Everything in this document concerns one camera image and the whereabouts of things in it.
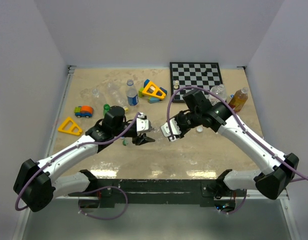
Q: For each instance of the yellow triangle toy block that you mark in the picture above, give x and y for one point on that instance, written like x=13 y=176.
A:
x=153 y=90

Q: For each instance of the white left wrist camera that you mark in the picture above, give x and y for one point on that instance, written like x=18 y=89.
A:
x=143 y=125

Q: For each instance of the black white chessboard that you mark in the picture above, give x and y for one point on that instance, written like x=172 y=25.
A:
x=190 y=74

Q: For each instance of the brown tea bottle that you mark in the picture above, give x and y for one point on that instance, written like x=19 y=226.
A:
x=239 y=99

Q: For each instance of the black table edge rail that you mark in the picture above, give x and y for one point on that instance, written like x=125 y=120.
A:
x=219 y=193

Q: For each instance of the green plastic bottle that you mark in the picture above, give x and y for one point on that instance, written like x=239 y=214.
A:
x=106 y=108

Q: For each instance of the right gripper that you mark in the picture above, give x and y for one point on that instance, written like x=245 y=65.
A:
x=183 y=132

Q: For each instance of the clear bottle white cap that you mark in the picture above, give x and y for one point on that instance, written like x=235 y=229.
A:
x=156 y=131

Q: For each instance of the clear bottle far left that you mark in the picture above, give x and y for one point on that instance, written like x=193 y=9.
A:
x=95 y=93

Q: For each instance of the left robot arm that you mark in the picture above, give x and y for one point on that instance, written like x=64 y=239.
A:
x=38 y=183

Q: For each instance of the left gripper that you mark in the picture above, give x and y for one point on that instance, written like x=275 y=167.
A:
x=143 y=139

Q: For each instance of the teal green toy block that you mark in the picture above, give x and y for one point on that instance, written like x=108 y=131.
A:
x=153 y=100

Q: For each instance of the clear fruit drink bottle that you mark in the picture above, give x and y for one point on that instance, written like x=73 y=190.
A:
x=220 y=91

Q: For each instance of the clear bottle yellow cap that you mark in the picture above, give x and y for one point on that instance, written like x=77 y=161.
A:
x=117 y=96

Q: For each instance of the Pepsi label clear bottle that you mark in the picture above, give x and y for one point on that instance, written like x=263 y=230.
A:
x=131 y=93

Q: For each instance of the blue purple toy block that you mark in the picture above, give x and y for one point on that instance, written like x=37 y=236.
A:
x=165 y=91

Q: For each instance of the orange blue toy car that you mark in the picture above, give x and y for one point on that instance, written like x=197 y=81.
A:
x=84 y=111

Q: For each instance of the yellow triangle toy frame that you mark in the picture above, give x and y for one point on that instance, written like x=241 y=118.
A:
x=69 y=126

